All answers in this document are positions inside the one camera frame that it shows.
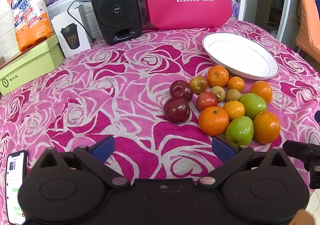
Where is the green apple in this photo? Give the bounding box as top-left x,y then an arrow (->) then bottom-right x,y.
240,93 -> 267,120
226,116 -> 254,146

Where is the large mandarin with stem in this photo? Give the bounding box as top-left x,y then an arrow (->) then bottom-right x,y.
199,107 -> 229,136

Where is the small yellow orange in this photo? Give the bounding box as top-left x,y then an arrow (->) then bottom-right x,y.
223,101 -> 245,122

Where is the red small plum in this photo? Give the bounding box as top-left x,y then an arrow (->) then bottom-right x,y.
197,91 -> 217,110

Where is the longan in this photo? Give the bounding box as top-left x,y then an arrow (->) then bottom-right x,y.
210,86 -> 226,103
225,89 -> 241,102

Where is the dark red plum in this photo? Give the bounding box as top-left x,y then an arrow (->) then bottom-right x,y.
169,80 -> 194,101
163,97 -> 190,124

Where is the small mandarin orange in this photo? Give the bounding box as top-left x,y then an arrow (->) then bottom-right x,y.
227,76 -> 245,93

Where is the pink rose tablecloth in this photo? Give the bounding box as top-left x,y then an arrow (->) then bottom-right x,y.
0,19 -> 320,225

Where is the yellow-red plum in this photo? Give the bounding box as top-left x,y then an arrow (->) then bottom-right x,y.
189,76 -> 208,94

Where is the large mandarin orange top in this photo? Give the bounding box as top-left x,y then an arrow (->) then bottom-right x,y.
207,65 -> 229,87

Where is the smartphone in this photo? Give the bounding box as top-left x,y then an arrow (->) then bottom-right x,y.
5,150 -> 29,224

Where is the white oval plate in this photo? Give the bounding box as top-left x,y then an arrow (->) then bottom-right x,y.
202,33 -> 279,81

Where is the green shoe box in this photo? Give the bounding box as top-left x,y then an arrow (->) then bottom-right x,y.
1,35 -> 64,96

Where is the orange covered chair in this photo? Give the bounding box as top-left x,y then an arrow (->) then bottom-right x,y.
296,0 -> 320,63

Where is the black speaker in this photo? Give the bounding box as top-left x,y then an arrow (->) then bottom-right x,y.
91,0 -> 142,45

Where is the orange tissue pack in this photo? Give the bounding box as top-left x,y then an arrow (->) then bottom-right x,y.
7,0 -> 53,52

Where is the black speaker cable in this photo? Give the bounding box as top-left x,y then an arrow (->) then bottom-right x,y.
67,0 -> 96,43

